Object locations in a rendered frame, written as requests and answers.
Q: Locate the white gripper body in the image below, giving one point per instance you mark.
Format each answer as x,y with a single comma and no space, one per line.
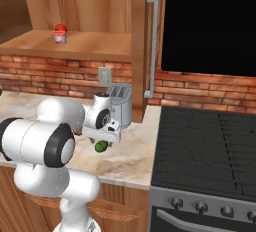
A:
100,134

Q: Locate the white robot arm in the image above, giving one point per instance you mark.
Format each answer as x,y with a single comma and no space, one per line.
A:
36,142

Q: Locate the green avocado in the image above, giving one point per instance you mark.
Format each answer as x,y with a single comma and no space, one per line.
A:
100,147

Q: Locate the wooden base cabinet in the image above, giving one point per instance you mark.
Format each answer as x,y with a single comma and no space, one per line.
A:
126,209

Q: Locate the wooden cabinet door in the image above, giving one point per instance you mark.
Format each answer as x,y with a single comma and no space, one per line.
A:
139,42

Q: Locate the red-lidded jam jar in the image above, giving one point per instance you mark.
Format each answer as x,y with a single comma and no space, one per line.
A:
60,35

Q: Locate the silver toaster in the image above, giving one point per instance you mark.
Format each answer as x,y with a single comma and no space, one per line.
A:
123,109

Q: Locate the silver stove knob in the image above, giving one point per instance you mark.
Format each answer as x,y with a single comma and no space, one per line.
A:
176,203
227,211
252,216
201,207

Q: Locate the black and silver stove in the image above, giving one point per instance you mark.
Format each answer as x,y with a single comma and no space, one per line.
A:
200,156

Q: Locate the black range hood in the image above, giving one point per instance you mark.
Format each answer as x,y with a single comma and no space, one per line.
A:
210,22

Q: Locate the white wall outlet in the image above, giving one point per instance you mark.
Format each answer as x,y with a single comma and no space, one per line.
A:
104,76

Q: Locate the wooden wall cabinet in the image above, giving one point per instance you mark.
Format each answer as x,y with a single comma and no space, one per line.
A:
83,16

